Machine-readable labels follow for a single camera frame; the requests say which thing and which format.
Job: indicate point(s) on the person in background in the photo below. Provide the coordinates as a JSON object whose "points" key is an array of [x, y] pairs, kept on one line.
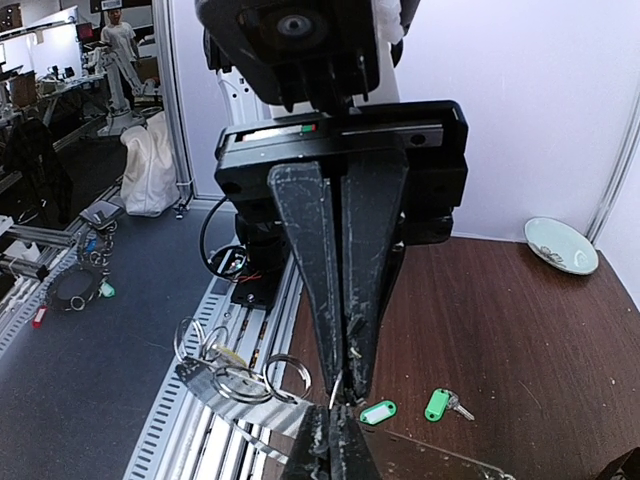
{"points": [[120, 37]]}

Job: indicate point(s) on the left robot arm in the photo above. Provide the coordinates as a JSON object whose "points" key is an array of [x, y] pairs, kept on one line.
{"points": [[250, 95]]}

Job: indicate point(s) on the left corner metal post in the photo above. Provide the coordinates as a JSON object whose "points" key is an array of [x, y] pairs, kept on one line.
{"points": [[626, 152]]}

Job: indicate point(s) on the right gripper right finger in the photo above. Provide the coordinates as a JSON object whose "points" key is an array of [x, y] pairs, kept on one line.
{"points": [[350, 457]]}

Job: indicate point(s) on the green tagged key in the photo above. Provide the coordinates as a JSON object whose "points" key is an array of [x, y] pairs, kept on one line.
{"points": [[442, 400], [378, 413]]}

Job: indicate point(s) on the black wire dish rack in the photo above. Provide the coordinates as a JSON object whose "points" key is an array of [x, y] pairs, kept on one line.
{"points": [[400, 457]]}

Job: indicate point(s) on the aluminium rail frame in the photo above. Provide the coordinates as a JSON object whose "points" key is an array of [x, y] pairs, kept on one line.
{"points": [[206, 425]]}

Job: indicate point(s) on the white bag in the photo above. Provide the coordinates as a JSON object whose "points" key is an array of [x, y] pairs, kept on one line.
{"points": [[149, 183]]}

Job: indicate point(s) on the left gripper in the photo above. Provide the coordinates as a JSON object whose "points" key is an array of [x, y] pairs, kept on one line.
{"points": [[431, 135]]}

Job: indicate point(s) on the pale green plate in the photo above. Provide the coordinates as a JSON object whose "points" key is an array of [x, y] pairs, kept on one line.
{"points": [[561, 246]]}

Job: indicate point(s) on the yellow tagged key bunch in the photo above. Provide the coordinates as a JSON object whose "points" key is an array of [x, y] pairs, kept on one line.
{"points": [[216, 355]]}

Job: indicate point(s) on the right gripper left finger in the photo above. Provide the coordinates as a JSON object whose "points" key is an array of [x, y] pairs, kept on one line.
{"points": [[309, 457]]}

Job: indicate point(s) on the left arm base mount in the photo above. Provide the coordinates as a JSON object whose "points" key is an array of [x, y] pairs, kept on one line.
{"points": [[245, 270]]}

